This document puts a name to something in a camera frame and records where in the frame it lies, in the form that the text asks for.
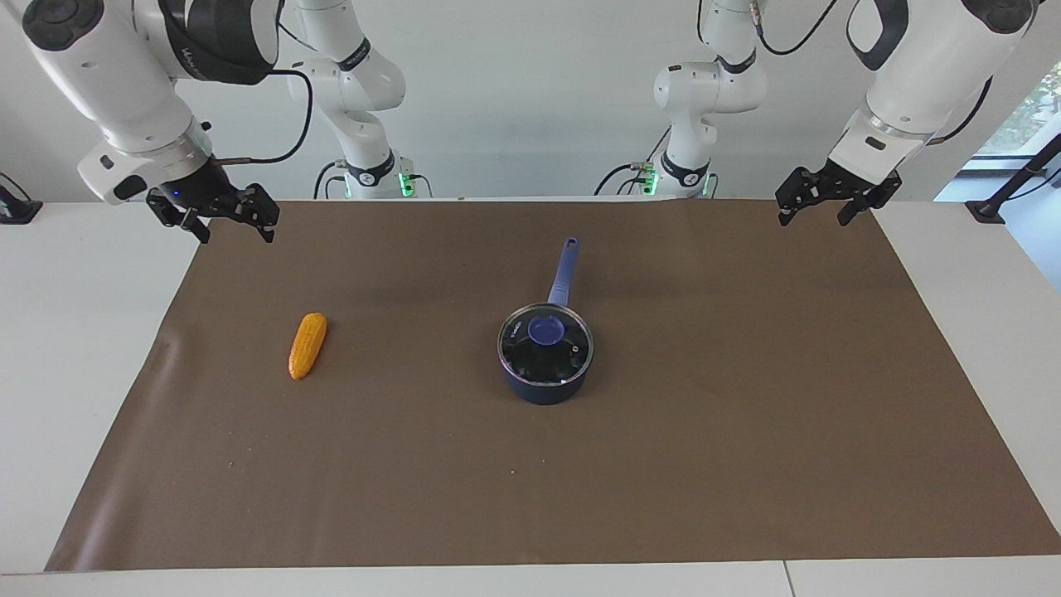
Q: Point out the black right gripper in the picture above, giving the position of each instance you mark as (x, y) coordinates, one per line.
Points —
(203, 192)

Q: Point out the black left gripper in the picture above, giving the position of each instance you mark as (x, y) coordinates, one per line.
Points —
(845, 184)

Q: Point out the yellow toy corn cob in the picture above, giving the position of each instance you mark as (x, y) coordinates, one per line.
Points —
(307, 344)

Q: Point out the glass lid with blue knob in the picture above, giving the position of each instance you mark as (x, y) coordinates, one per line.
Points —
(518, 352)

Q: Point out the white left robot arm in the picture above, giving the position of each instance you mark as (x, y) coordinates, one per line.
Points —
(920, 66)

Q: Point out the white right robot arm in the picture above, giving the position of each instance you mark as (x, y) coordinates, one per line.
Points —
(108, 75)

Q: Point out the black stand with foot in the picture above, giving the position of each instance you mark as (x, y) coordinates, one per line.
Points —
(1015, 178)

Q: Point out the window with green view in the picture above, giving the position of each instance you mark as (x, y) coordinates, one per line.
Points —
(1028, 116)

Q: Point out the brown paper table mat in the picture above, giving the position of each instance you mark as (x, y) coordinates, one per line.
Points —
(704, 464)

